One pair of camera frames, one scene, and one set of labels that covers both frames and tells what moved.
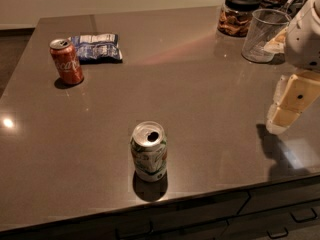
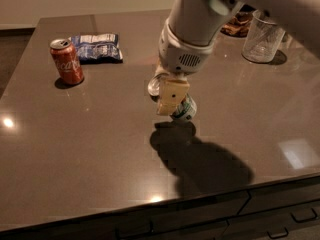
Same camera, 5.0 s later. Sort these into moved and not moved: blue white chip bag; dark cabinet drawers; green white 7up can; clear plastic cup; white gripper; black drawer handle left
Moved: green white 7up can; white gripper
Not moved: black drawer handle left; clear plastic cup; dark cabinet drawers; blue white chip bag
